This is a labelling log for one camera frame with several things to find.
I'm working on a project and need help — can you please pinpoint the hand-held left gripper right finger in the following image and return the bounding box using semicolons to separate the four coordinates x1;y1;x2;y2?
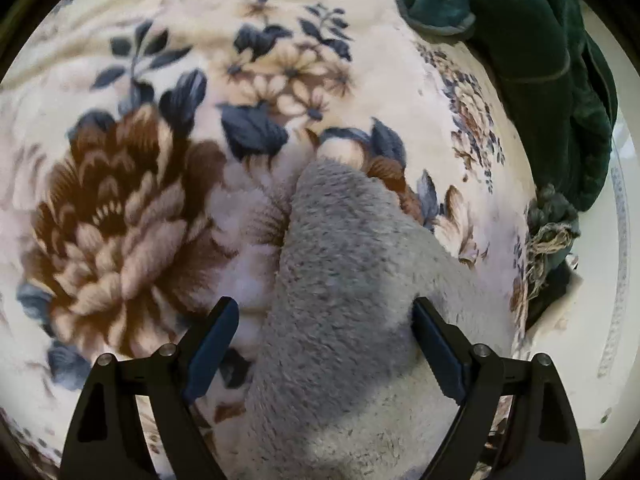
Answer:
411;296;587;480

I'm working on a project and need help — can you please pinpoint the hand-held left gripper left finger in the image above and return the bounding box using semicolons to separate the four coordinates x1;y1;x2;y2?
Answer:
59;296;241;480

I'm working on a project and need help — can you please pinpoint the floral printed blanket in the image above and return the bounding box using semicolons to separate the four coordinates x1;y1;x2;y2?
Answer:
0;0;536;480

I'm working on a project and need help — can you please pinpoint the dark green fleece garment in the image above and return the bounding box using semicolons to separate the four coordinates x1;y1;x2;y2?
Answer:
391;0;620;328

